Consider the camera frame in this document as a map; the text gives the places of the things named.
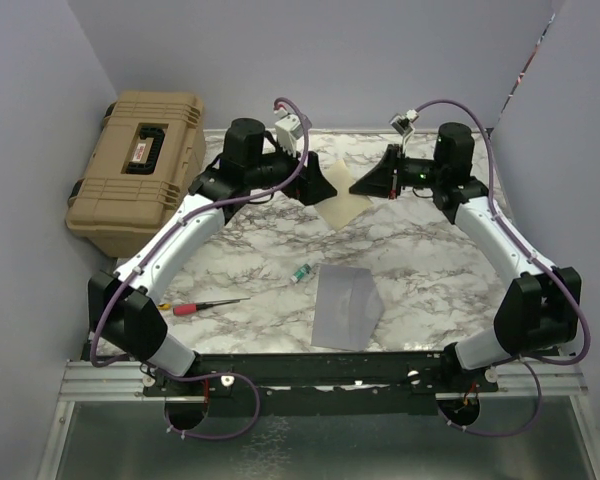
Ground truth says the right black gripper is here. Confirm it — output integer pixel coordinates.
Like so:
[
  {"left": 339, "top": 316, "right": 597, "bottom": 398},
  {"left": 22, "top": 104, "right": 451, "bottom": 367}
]
[{"left": 350, "top": 145, "right": 446, "bottom": 200}]

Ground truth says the tan paper letter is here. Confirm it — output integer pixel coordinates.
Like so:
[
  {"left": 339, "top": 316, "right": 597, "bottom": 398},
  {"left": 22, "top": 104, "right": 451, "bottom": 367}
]
[{"left": 315, "top": 159, "right": 373, "bottom": 231}]

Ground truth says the green white glue stick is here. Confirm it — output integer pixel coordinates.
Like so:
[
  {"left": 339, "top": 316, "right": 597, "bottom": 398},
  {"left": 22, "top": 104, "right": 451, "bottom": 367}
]
[{"left": 290, "top": 262, "right": 316, "bottom": 284}]

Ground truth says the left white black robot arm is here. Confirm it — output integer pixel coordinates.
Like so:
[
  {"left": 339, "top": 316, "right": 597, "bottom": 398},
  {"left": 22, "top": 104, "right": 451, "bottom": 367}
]
[{"left": 87, "top": 108, "right": 337, "bottom": 395}]

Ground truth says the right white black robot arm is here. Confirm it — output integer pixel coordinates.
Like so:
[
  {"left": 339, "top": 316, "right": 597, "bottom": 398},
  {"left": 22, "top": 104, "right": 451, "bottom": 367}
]
[{"left": 349, "top": 122, "right": 581, "bottom": 391}]

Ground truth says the tan plastic tool case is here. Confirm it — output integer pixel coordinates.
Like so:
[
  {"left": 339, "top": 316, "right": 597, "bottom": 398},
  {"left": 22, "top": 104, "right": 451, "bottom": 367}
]
[{"left": 65, "top": 90, "right": 206, "bottom": 258}]

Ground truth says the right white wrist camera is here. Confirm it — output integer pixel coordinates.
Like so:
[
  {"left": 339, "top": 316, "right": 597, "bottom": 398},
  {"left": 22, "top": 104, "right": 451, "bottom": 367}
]
[{"left": 389, "top": 109, "right": 419, "bottom": 153}]

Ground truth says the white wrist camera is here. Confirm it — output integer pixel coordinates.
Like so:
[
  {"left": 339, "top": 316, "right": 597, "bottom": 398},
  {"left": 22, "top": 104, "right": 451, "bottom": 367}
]
[
  {"left": 389, "top": 109, "right": 419, "bottom": 153},
  {"left": 274, "top": 108, "right": 312, "bottom": 155}
]

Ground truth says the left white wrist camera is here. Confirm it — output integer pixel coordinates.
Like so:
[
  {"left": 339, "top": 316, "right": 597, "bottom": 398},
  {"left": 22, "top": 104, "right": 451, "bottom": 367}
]
[{"left": 274, "top": 108, "right": 312, "bottom": 155}]

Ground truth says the red handled screwdriver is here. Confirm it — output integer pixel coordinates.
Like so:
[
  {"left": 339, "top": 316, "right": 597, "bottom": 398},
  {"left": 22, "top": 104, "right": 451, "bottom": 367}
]
[{"left": 172, "top": 298, "right": 244, "bottom": 317}]

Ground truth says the black metal base rail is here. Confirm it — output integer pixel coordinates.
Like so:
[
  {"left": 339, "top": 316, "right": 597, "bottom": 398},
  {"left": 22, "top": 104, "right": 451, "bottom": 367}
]
[{"left": 126, "top": 351, "right": 498, "bottom": 417}]

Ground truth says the aluminium frame rail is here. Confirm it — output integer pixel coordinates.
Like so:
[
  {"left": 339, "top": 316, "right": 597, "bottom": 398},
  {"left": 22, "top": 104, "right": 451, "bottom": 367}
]
[{"left": 32, "top": 357, "right": 151, "bottom": 480}]

